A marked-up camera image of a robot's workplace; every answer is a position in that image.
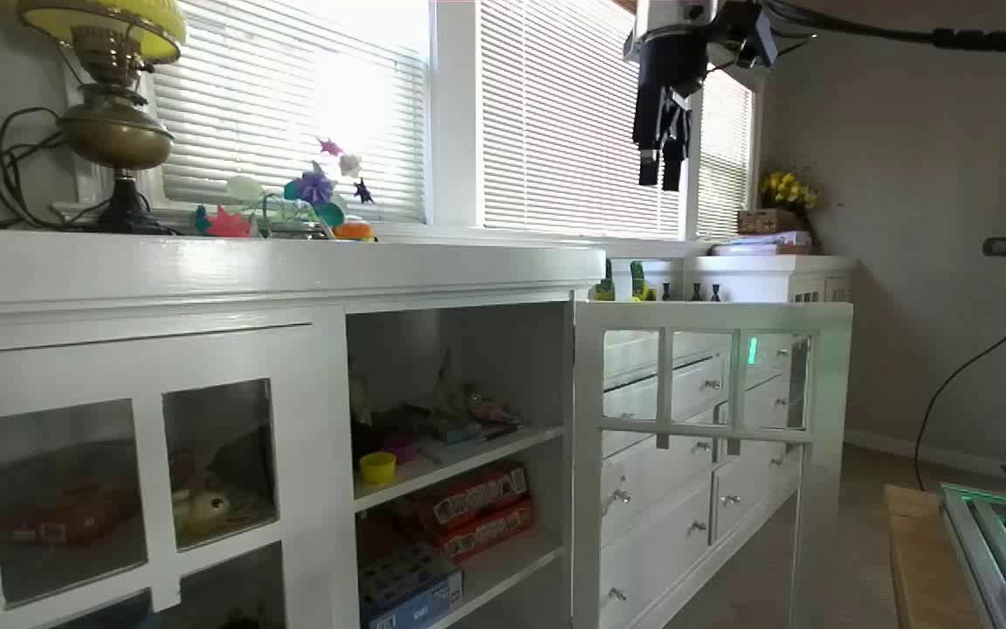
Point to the yellow toy behind glass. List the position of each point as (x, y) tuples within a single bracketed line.
[(205, 513)]

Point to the red and green toy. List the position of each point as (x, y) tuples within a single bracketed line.
[(224, 221)]

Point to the brass lamp with yellow shade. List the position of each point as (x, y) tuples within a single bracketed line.
[(112, 128)]

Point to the green lit device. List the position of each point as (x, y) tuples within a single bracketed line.
[(992, 536)]

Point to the white wooden cabinet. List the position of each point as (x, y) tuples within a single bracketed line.
[(234, 273)]

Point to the white window blind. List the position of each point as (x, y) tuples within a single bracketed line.
[(724, 163), (575, 128), (282, 108)]

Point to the colourful toy flower bunch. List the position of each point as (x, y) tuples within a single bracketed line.
[(322, 193)]

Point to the blue board game box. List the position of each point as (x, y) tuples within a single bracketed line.
[(410, 582)]

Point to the red board game box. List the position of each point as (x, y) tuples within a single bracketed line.
[(489, 531), (469, 492)]

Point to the white glass-paned cabinet door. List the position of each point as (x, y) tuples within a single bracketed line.
[(141, 362), (593, 465)]

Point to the red box behind glass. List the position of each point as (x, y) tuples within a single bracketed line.
[(60, 513)]

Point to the white dresser with drawers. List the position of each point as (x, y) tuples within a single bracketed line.
[(643, 476)]

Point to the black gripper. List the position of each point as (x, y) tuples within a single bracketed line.
[(672, 54)]

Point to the stack of papers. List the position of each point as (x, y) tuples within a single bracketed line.
[(765, 243)]

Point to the basket of yellow flowers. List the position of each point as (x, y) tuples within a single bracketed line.
[(784, 193)]

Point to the small green figurines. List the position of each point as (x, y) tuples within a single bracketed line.
[(638, 286)]

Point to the blue crayon box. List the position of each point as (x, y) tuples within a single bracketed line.
[(464, 448)]

